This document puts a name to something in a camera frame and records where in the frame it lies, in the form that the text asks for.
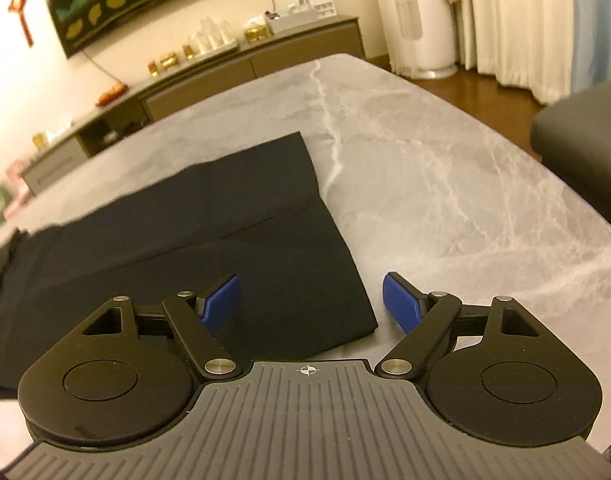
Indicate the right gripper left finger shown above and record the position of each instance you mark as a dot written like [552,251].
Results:
[128,371]

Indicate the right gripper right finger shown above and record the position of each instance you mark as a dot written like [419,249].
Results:
[494,372]

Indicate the black garment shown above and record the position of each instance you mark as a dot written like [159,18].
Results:
[256,214]

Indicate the pink plastic chair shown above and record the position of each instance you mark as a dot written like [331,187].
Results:
[20,190]

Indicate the dark grey chair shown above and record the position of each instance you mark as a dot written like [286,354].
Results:
[573,136]

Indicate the red snack packet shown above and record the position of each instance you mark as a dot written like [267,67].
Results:
[112,94]

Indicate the gold gift boxes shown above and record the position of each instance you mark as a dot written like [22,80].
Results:
[170,60]

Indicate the tray of glass cups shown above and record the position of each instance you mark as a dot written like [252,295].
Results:
[212,38]

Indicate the cream curtain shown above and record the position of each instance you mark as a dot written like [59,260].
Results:
[521,43]

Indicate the grey TV cabinet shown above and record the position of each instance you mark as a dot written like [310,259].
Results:
[186,84]

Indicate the white standing air conditioner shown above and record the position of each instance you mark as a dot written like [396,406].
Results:
[424,39]

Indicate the blue curtain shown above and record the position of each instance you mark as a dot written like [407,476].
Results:
[591,57]

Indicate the white storage box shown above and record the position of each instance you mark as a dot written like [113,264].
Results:
[300,13]

